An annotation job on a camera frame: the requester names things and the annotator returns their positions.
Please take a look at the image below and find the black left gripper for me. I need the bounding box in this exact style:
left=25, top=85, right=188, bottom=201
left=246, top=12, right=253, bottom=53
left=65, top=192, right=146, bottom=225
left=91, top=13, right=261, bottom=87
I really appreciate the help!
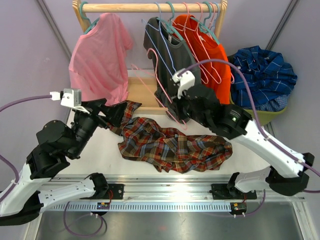
left=70, top=98, right=129, bottom=158

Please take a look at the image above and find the pink hanger with plaid shirt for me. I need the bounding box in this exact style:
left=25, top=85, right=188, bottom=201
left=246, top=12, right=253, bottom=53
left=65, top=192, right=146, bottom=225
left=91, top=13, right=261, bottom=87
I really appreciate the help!
left=131, top=47, right=188, bottom=131

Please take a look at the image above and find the red brown plaid shirt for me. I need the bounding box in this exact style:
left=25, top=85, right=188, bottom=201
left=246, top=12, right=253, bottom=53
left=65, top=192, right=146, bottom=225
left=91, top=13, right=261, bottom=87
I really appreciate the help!
left=109, top=101, right=233, bottom=174

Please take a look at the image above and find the blue plaid shirt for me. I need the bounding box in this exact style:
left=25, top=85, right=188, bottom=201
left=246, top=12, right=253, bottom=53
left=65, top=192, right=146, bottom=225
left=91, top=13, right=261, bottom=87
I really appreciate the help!
left=228, top=45, right=298, bottom=108

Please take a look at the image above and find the light blue wire hanger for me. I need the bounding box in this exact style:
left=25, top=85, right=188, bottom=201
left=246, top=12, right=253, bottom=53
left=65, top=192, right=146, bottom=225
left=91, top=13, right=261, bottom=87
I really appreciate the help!
left=141, top=2, right=177, bottom=78

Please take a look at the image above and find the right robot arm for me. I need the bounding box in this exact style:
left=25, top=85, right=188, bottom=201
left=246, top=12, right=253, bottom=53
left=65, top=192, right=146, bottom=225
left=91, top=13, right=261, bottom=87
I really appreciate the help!
left=173, top=85, right=315, bottom=198

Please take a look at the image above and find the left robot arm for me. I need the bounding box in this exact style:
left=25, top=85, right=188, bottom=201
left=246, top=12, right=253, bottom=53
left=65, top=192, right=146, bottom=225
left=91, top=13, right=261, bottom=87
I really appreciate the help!
left=0, top=98, right=128, bottom=226

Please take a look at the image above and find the orange t-shirt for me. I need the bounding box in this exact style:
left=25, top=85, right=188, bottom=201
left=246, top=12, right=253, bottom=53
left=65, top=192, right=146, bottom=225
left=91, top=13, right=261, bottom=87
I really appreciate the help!
left=172, top=14, right=232, bottom=105

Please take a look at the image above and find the pink shirt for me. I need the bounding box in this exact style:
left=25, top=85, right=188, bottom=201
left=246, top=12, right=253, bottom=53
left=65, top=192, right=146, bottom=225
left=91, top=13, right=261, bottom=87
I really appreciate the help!
left=68, top=13, right=133, bottom=106

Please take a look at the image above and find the dark grey shirt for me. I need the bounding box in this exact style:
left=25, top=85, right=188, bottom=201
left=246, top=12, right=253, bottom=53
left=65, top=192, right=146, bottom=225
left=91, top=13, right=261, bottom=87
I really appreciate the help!
left=143, top=17, right=196, bottom=123

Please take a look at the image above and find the teal hanger with orange shirt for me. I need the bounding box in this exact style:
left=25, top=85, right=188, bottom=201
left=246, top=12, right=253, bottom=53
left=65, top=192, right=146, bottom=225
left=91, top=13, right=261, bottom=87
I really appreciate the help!
left=190, top=1, right=222, bottom=45

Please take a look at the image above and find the teal hanger with grey shirt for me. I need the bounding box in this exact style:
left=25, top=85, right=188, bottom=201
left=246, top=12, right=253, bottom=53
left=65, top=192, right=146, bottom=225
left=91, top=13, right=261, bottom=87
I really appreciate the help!
left=164, top=1, right=184, bottom=41

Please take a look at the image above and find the blue checked shirt in basket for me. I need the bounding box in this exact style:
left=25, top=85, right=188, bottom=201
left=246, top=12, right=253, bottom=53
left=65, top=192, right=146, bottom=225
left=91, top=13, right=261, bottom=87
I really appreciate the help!
left=256, top=95, right=290, bottom=112

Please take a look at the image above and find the teal hanger with pink shirt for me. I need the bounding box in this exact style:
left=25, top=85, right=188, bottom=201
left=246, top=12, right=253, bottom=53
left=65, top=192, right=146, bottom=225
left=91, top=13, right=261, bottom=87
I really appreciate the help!
left=79, top=1, right=100, bottom=35

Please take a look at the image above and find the pink hanger at rack end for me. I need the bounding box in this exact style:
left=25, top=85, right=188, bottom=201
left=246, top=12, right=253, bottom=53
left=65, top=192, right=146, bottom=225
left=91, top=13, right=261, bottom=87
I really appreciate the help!
left=208, top=2, right=218, bottom=31

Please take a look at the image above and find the blue hanger at rack end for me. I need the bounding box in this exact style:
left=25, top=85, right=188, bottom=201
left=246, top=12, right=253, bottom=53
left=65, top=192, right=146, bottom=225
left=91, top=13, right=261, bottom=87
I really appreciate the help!
left=211, top=2, right=221, bottom=31

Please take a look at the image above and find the wooden clothes rack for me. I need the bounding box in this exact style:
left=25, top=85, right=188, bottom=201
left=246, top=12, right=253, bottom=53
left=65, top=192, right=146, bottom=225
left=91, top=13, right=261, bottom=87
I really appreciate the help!
left=71, top=0, right=229, bottom=116

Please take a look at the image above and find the green laundry basket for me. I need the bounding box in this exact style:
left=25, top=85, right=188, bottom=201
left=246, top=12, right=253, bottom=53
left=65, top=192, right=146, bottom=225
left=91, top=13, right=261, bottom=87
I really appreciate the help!
left=230, top=95, right=287, bottom=126

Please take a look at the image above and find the pink empty wire hanger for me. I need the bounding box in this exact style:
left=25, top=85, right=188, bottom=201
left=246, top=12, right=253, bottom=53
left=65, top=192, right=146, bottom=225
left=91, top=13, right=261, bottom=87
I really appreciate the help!
left=172, top=2, right=211, bottom=85
left=184, top=2, right=223, bottom=85

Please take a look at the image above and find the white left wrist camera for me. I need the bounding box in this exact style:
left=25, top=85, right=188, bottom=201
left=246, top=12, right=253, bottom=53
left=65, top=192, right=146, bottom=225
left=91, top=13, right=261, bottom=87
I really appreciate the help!
left=50, top=88, right=90, bottom=114

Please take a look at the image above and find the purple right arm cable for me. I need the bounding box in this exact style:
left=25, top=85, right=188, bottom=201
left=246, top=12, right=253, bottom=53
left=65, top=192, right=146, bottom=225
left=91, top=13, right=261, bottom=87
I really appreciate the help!
left=181, top=59, right=320, bottom=194

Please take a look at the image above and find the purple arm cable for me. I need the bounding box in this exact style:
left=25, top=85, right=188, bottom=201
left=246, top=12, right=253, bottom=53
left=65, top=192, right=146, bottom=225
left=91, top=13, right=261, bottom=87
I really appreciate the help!
left=0, top=94, right=53, bottom=203
left=181, top=59, right=320, bottom=194

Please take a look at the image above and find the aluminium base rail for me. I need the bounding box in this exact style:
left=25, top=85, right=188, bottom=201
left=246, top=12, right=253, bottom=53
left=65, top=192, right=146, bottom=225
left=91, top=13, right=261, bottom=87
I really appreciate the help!
left=39, top=174, right=306, bottom=213

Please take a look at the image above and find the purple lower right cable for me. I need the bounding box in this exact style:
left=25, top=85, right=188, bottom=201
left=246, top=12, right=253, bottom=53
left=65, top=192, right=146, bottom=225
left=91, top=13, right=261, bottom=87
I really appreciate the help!
left=204, top=188, right=267, bottom=218

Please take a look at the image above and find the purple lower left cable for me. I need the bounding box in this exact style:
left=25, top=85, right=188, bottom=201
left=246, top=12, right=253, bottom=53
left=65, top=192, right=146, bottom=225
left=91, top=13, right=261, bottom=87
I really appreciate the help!
left=63, top=199, right=109, bottom=237

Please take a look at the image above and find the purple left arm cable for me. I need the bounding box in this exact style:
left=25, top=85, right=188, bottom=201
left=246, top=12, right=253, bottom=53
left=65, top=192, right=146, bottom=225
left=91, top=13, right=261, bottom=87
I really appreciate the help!
left=0, top=94, right=53, bottom=203

